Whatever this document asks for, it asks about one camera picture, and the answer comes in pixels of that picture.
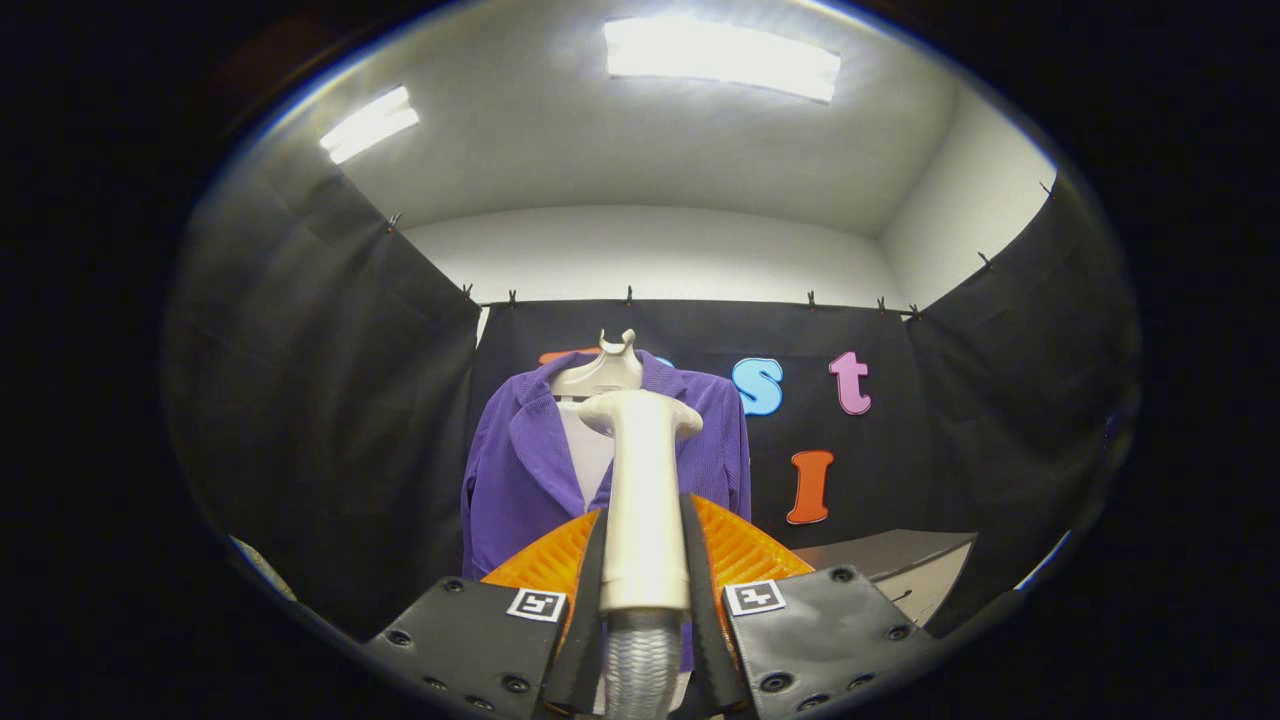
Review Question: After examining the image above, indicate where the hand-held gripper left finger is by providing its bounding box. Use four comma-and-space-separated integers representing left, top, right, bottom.
362, 505, 608, 719

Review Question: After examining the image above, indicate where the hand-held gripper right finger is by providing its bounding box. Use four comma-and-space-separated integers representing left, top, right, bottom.
680, 492, 941, 719

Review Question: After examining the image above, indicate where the grey ribbed steamer hose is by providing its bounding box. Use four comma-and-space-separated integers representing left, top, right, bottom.
603, 610, 683, 720

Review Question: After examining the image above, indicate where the white garment steamer head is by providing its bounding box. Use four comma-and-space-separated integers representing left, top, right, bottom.
577, 389, 704, 613

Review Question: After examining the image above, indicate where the purple corduroy jacket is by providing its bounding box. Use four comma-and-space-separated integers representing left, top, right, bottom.
460, 348, 753, 671

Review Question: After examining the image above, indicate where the white clothes hanger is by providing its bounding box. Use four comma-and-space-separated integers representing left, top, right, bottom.
548, 328, 644, 399

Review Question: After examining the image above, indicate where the grey drawer cabinet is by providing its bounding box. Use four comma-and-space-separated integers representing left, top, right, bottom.
795, 530, 978, 629

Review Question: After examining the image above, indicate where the patterned flat item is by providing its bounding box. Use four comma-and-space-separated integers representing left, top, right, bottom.
228, 535, 299, 601

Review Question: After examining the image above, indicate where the row of black clips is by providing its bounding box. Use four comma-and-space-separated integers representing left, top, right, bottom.
385, 180, 1056, 323

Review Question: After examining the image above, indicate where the narrow ceiling light panel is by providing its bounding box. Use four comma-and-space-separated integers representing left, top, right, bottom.
318, 85, 421, 166

